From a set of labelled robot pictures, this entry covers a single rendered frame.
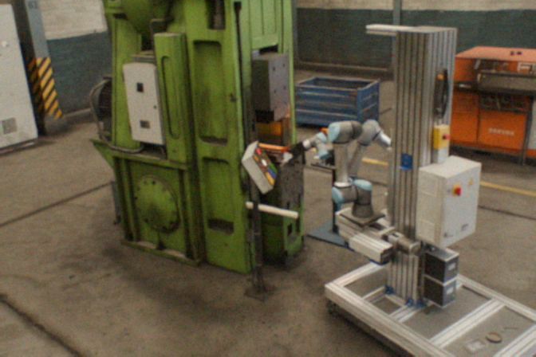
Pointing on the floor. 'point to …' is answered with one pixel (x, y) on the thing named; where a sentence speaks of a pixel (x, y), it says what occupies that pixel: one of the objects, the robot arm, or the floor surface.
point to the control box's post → (257, 233)
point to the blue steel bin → (336, 100)
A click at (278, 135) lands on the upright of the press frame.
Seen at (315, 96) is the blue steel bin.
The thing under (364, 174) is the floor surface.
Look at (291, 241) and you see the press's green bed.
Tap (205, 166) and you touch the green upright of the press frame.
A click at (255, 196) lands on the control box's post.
